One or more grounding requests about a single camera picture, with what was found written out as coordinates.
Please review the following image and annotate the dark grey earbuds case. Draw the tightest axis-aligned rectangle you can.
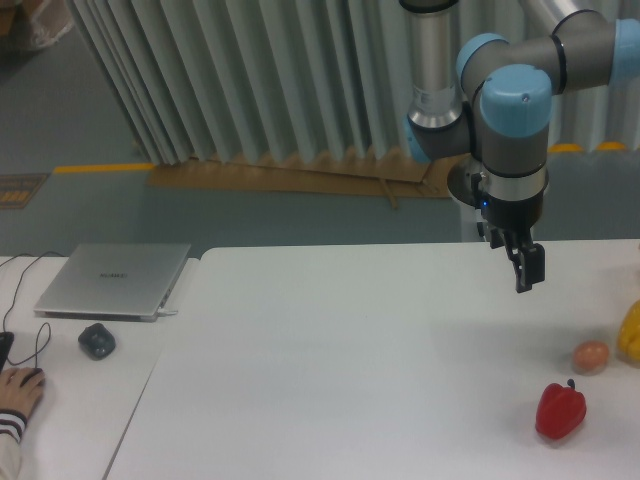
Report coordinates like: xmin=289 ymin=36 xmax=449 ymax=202
xmin=78 ymin=323 xmax=117 ymax=360

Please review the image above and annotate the brown egg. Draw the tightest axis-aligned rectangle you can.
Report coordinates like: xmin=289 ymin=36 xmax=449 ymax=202
xmin=572 ymin=340 xmax=610 ymax=374

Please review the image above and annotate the yellow bell pepper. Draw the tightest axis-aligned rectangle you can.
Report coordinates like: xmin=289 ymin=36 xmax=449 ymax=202
xmin=616 ymin=300 xmax=640 ymax=363

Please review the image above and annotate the black computer mouse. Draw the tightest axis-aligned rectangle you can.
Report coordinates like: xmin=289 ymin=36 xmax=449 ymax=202
xmin=20 ymin=368 xmax=46 ymax=393

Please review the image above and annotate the white laptop plug cable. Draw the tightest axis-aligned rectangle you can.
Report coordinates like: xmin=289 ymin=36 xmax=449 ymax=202
xmin=158 ymin=257 xmax=197 ymax=317

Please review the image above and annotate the grey folding partition screen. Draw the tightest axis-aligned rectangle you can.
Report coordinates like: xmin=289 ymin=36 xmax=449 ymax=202
xmin=67 ymin=0 xmax=640 ymax=167

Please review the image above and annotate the silver closed laptop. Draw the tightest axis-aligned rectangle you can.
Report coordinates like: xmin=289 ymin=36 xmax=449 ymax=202
xmin=34 ymin=243 xmax=191 ymax=321

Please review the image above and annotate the red bell pepper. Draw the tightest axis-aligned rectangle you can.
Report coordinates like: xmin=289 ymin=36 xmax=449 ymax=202
xmin=535 ymin=378 xmax=587 ymax=440

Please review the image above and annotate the brown cardboard sheet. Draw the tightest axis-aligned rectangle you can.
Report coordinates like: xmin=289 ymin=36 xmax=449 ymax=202
xmin=146 ymin=147 xmax=462 ymax=209

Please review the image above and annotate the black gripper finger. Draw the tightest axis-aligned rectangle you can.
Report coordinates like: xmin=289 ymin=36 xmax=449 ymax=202
xmin=489 ymin=227 xmax=525 ymax=292
xmin=519 ymin=243 xmax=545 ymax=293

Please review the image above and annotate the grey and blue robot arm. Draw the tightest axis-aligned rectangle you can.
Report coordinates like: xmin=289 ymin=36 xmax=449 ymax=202
xmin=402 ymin=1 xmax=639 ymax=292

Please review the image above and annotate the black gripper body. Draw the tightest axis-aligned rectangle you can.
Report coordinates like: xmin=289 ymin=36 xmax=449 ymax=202
xmin=480 ymin=194 xmax=544 ymax=235

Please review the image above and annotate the black keyboard edge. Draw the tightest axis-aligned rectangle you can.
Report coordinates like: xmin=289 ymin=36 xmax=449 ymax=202
xmin=0 ymin=332 xmax=14 ymax=371

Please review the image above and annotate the striped cream sleeve forearm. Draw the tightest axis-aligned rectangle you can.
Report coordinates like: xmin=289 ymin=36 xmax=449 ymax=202
xmin=0 ymin=409 xmax=28 ymax=480

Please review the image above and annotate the person's hand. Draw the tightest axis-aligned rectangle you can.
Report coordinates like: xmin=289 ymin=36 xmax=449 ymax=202
xmin=1 ymin=367 xmax=44 ymax=419

